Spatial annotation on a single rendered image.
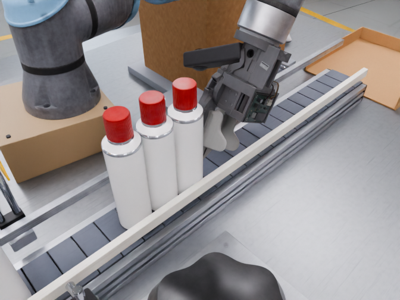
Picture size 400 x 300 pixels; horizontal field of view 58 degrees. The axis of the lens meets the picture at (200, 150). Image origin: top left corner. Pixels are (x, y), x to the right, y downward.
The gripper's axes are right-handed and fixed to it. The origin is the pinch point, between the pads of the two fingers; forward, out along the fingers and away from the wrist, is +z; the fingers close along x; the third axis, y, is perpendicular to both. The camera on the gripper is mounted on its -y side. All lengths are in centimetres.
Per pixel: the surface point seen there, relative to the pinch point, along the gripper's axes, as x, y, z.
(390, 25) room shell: 315, -80, -73
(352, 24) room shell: 294, -104, -61
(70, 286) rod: -22.7, 5.5, 15.7
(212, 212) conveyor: 2.4, 5.7, 9.2
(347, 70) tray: 57, -4, -21
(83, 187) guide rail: -18.3, -3.2, 7.3
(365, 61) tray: 64, -3, -25
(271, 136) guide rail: 12.7, 4.6, -5.1
